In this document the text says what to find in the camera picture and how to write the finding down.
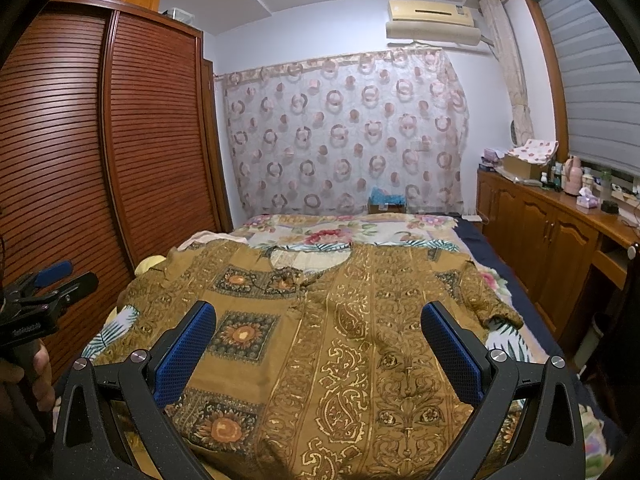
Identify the brown gold patterned shirt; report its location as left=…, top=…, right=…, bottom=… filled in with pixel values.
left=92, top=238, right=525, bottom=480

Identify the pink circle patterned curtain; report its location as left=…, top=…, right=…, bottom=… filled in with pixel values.
left=220, top=48, right=469, bottom=217

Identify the floral bed blanket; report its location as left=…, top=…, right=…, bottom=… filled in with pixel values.
left=79, top=212, right=626, bottom=480

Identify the person's left hand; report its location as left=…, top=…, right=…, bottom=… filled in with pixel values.
left=0, top=339, right=55, bottom=418

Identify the grey window blind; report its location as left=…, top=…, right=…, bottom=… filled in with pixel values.
left=527, top=0, right=639, bottom=176

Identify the wooden sideboard cabinet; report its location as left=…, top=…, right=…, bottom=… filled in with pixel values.
left=476, top=170, right=639, bottom=353

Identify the beige tied side curtain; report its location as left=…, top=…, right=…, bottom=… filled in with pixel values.
left=480, top=0, right=534, bottom=146

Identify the wall air conditioner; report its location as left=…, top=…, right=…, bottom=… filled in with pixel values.
left=386, top=0, right=483, bottom=46

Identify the cardboard box with floral cloth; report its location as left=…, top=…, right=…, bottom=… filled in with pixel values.
left=502, top=139, right=558, bottom=180

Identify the pink thermos jug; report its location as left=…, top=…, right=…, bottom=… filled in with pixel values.
left=562, top=156, right=582, bottom=196

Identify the blue item in box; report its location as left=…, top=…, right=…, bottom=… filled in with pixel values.
left=368, top=188, right=407, bottom=214

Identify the brown louvered wardrobe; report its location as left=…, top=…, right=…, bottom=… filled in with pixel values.
left=1, top=0, right=232, bottom=374

